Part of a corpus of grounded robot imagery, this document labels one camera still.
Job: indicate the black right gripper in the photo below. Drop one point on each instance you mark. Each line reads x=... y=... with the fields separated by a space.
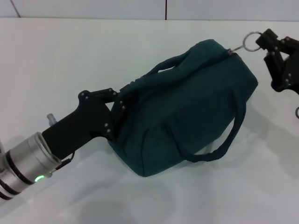
x=292 y=70

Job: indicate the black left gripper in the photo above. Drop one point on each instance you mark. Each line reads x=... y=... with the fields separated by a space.
x=77 y=130

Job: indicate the dark teal fabric lunch bag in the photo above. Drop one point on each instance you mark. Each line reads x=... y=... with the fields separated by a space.
x=187 y=112

